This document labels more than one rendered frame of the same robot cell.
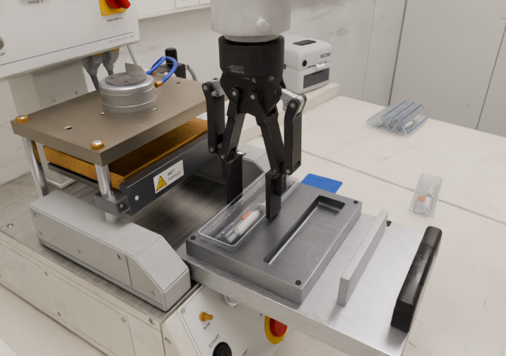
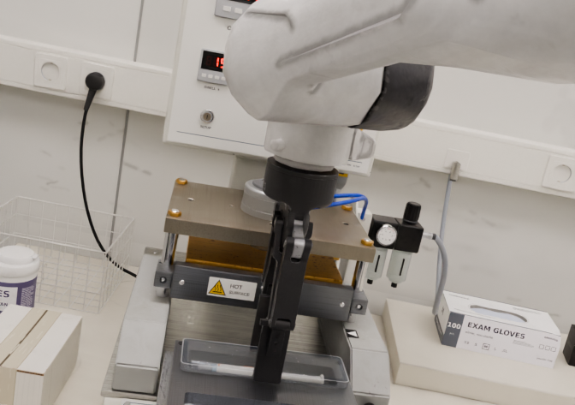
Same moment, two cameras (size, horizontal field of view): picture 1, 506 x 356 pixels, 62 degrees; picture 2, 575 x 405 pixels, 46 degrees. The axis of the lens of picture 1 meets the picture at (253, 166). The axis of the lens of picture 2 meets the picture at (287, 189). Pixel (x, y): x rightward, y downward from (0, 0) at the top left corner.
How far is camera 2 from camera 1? 0.52 m
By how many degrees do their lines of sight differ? 48
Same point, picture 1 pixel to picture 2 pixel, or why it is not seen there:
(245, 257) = (180, 380)
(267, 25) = (277, 145)
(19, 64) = (220, 142)
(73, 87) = not seen: hidden behind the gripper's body
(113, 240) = (136, 302)
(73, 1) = not seen: hidden behind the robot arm
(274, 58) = (293, 187)
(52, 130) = (179, 195)
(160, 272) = (130, 348)
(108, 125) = (214, 211)
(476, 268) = not seen: outside the picture
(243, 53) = (269, 169)
